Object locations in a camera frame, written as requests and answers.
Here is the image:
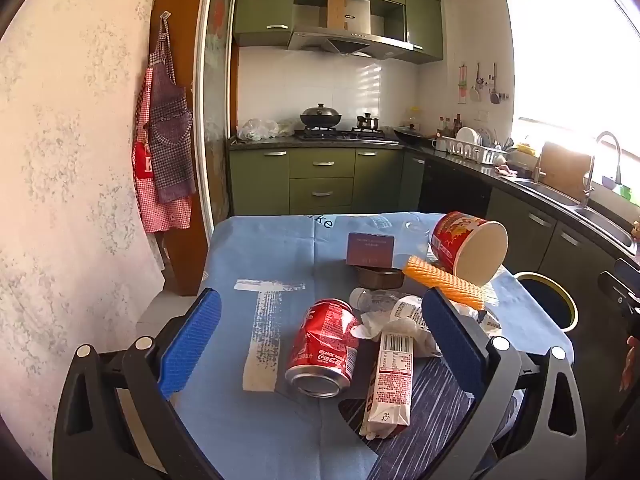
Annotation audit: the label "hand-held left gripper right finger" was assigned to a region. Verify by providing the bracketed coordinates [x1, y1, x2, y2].
[370, 287, 587, 480]

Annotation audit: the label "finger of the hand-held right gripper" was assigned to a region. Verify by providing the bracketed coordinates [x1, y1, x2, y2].
[598, 259, 640, 311]

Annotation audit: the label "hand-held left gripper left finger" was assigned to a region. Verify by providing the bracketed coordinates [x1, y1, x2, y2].
[52, 287, 223, 480]

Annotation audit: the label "orange wafer packet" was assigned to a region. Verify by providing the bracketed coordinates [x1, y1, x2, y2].
[402, 256, 486, 311]

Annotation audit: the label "yellow rimmed dark bin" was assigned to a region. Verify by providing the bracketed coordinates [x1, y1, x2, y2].
[515, 271, 578, 331]

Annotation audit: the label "red white milk carton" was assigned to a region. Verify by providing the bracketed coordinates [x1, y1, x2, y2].
[360, 331, 416, 441]

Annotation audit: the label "clear plastic bottle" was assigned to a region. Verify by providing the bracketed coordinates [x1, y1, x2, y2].
[349, 287, 428, 328]

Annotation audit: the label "brown plastic tray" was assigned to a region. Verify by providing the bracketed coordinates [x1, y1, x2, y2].
[356, 266, 405, 290]

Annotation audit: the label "red paper noodle cup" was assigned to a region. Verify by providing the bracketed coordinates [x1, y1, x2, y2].
[430, 211, 509, 286]

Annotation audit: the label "purple cardboard box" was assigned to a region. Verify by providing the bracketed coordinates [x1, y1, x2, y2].
[346, 233, 396, 267]

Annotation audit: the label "red soda can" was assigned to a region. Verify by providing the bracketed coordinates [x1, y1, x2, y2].
[285, 298, 362, 400]

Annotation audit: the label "steel kitchen sink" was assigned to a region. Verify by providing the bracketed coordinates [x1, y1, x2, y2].
[515, 177, 638, 251]

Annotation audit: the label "steel kitchen faucet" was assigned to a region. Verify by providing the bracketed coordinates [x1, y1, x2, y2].
[582, 131, 622, 207]

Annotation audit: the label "blue star print tablecloth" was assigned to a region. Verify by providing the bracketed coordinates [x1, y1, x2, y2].
[132, 212, 576, 480]

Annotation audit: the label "green sink base cabinet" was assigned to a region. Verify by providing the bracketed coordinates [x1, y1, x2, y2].
[402, 152, 640, 311]

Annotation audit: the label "wooden cutting board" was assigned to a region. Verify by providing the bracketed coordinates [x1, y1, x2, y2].
[540, 141, 596, 202]

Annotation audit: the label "red checked apron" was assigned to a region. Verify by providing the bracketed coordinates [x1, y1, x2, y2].
[132, 67, 193, 233]

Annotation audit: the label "white dish rack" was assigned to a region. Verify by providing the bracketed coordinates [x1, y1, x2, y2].
[446, 126, 508, 165]

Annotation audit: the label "purple checked apron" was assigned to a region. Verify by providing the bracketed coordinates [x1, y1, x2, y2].
[149, 12, 196, 204]

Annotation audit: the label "green drawer base cabinet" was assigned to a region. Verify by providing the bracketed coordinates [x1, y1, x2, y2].
[229, 147, 406, 217]

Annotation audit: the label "black frying pan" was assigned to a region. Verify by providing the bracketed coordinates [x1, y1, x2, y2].
[394, 122, 431, 143]

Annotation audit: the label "white plastic bags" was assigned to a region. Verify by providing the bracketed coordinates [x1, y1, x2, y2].
[236, 118, 295, 142]

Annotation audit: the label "bright window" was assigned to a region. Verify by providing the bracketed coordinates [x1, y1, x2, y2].
[505, 0, 640, 161]

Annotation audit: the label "glass sliding door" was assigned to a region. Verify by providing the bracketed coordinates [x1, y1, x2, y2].
[195, 0, 238, 226]

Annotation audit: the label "black gas stove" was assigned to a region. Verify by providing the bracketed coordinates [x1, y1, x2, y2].
[294, 127, 388, 142]

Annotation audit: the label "black wok with lid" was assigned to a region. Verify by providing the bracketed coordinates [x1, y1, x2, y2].
[300, 103, 343, 129]

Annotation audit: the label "steel range hood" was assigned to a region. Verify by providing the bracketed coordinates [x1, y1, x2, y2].
[287, 25, 416, 58]

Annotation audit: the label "green upper cabinet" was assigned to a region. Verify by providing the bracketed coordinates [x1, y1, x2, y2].
[232, 0, 445, 65]

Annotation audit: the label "tall cardboard box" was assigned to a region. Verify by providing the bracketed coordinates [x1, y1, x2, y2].
[327, 0, 347, 31]

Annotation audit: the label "wooden door frame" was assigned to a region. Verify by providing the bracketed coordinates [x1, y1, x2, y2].
[150, 0, 211, 297]

